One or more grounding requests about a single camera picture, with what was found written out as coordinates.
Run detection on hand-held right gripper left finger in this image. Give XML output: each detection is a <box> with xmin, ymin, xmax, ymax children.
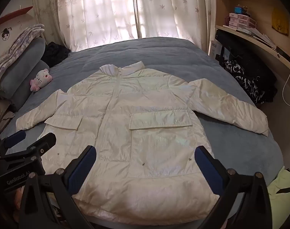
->
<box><xmin>17</xmin><ymin>145</ymin><xmax>98</xmax><ymax>229</ymax></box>

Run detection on black white patterned cloth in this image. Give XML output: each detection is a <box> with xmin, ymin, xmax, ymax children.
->
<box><xmin>221</xmin><ymin>59</ymin><xmax>266</xmax><ymax>105</ymax></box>

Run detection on stack of pink boxes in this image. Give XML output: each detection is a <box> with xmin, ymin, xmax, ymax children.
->
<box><xmin>225</xmin><ymin>12</ymin><xmax>258</xmax><ymax>31</ymax></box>

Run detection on papers on shelf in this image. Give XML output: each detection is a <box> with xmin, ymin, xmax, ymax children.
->
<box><xmin>237</xmin><ymin>26</ymin><xmax>278</xmax><ymax>49</ymax></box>

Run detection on dark clothes pile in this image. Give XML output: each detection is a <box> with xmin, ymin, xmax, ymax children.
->
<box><xmin>41</xmin><ymin>42</ymin><xmax>71</xmax><ymax>68</ymax></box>

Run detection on white puffer jacket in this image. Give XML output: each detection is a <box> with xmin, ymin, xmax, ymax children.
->
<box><xmin>15</xmin><ymin>61</ymin><xmax>270</xmax><ymax>227</ymax></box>

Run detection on white cable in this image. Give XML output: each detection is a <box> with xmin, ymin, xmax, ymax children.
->
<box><xmin>282</xmin><ymin>68</ymin><xmax>290</xmax><ymax>106</ymax></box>

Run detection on white floral curtain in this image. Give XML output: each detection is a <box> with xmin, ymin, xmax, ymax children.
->
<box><xmin>32</xmin><ymin>0</ymin><xmax>139</xmax><ymax>53</ymax></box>
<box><xmin>135</xmin><ymin>0</ymin><xmax>217</xmax><ymax>53</ymax></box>

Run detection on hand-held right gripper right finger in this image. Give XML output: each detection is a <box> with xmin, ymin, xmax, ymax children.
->
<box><xmin>195</xmin><ymin>145</ymin><xmax>273</xmax><ymax>229</ymax></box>

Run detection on red wall shelf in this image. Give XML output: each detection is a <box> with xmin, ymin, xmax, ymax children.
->
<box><xmin>0</xmin><ymin>6</ymin><xmax>33</xmax><ymax>29</ymax></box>

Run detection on black bag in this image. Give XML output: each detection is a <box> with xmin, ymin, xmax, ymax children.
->
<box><xmin>214</xmin><ymin>29</ymin><xmax>278</xmax><ymax>103</ymax></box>

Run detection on pink white cat plush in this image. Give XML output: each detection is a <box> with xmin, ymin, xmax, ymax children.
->
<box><xmin>30</xmin><ymin>69</ymin><xmax>53</xmax><ymax>92</ymax></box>

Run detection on folded floral blanket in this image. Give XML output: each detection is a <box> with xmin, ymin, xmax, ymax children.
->
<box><xmin>0</xmin><ymin>24</ymin><xmax>45</xmax><ymax>78</ymax></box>

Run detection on white cardboard box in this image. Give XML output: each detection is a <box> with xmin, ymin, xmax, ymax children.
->
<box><xmin>208</xmin><ymin>40</ymin><xmax>223</xmax><ymax>60</ymax></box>

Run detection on light green garment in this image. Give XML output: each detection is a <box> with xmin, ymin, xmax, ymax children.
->
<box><xmin>266</xmin><ymin>166</ymin><xmax>290</xmax><ymax>216</ymax></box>

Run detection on beige cloth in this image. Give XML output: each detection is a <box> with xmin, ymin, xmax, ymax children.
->
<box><xmin>0</xmin><ymin>99</ymin><xmax>16</xmax><ymax>137</ymax></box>

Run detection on wooden shelf unit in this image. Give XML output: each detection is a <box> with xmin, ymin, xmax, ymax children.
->
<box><xmin>208</xmin><ymin>0</ymin><xmax>290</xmax><ymax>115</ymax></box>

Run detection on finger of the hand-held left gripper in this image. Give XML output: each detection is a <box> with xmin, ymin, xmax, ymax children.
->
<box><xmin>0</xmin><ymin>130</ymin><xmax>27</xmax><ymax>160</ymax></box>
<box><xmin>0</xmin><ymin>132</ymin><xmax>57</xmax><ymax>164</ymax></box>

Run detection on blue-grey bed blanket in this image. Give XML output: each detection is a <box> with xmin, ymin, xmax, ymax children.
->
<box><xmin>0</xmin><ymin>37</ymin><xmax>284</xmax><ymax>227</ymax></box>

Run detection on cartoon face wall sticker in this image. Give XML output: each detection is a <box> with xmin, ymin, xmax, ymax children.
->
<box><xmin>1</xmin><ymin>27</ymin><xmax>12</xmax><ymax>42</ymax></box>

